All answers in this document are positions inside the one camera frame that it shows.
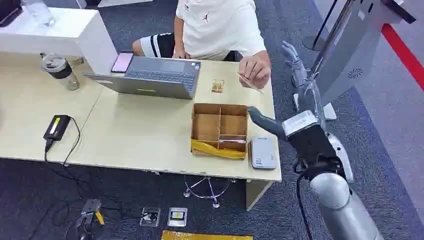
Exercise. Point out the person's left hand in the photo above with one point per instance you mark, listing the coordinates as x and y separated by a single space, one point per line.
256 68

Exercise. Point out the white block shelf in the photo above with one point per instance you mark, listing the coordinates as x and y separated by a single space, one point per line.
63 36

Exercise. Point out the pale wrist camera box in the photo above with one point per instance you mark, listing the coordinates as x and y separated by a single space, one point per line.
299 123

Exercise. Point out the floor socket with yellow label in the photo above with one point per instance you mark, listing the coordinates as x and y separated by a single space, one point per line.
177 217

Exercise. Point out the white card in box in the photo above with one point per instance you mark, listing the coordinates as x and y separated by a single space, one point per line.
233 141

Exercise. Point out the grey flat card reader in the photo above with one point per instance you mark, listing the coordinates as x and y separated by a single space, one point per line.
263 153

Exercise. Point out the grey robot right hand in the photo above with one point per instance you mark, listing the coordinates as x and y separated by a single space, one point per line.
266 123

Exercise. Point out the black tray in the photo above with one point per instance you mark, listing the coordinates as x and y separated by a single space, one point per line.
9 11

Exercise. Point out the clear tumbler with dark band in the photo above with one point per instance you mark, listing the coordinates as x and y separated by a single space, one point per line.
61 71

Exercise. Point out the yellow sheet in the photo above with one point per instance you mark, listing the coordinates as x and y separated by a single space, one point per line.
205 236

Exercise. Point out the grey open laptop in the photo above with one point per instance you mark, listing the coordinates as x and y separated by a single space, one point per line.
159 78

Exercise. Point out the grey display panel stand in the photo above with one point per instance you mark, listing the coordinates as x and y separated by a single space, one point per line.
351 46

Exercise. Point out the person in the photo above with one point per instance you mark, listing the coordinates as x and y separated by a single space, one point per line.
218 26

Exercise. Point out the small golden card stack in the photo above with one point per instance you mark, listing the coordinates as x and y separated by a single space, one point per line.
218 86

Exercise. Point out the person's right hand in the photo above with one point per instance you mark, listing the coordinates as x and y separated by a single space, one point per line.
180 54

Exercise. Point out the chrome stool base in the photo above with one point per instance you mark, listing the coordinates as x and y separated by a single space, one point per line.
207 190

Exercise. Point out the black power adapter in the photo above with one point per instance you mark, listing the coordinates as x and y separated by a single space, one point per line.
57 127

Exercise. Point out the pale wooden desk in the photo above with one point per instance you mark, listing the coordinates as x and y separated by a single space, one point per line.
139 132
26 109

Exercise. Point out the pink smartphone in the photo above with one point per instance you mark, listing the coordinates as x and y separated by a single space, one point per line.
122 62

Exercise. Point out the thin tan card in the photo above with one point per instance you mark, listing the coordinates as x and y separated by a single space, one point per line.
257 89

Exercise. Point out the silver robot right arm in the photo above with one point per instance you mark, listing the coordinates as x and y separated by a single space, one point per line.
344 208

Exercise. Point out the floor socket with plug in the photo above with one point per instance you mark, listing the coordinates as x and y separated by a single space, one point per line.
150 217

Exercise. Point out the wooden divided card box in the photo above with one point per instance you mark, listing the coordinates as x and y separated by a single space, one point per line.
218 126

